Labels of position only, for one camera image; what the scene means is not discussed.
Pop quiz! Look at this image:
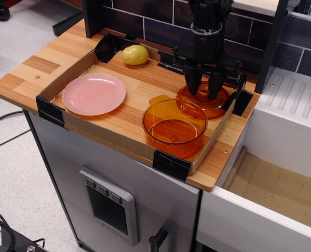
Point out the pink plastic plate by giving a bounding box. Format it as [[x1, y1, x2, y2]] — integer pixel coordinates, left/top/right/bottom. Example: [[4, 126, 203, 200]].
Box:
[[62, 73, 126, 116]]

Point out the white toy sink unit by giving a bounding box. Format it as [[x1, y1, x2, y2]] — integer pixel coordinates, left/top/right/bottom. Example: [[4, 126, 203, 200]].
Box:
[[196, 69, 311, 251]]

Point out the black floor cable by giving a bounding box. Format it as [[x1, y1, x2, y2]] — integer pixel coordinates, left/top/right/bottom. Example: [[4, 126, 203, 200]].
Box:
[[0, 110, 31, 150]]

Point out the grey toy dishwasher cabinet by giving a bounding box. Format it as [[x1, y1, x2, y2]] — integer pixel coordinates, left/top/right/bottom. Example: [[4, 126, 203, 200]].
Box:
[[25, 112, 200, 251]]

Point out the orange transparent pot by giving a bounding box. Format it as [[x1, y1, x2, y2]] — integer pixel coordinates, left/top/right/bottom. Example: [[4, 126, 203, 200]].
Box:
[[142, 95, 208, 159]]

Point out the black metal frame bar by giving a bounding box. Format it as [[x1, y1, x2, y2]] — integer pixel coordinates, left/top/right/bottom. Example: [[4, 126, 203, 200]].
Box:
[[52, 12, 83, 37]]

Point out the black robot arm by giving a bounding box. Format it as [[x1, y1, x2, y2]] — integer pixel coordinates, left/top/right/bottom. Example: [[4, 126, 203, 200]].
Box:
[[172, 1, 241, 100]]

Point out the yellow toy potato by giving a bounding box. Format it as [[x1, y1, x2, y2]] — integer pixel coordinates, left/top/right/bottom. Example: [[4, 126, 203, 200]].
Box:
[[122, 45, 149, 66]]

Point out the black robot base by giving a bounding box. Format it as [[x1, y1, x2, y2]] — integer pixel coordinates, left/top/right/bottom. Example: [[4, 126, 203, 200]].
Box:
[[0, 214, 47, 252]]

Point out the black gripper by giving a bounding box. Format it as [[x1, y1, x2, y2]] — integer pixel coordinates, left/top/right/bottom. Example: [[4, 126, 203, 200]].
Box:
[[172, 23, 241, 100]]

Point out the cardboard fence with black tape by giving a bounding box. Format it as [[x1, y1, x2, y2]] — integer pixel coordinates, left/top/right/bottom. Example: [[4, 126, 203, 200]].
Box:
[[36, 33, 259, 191]]

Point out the orange transparent pot lid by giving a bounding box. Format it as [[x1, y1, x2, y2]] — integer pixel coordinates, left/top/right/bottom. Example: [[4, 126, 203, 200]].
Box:
[[176, 81, 229, 120]]

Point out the black caster wheel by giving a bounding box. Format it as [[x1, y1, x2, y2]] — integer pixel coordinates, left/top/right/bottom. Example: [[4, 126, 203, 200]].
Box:
[[0, 0, 10, 22]]

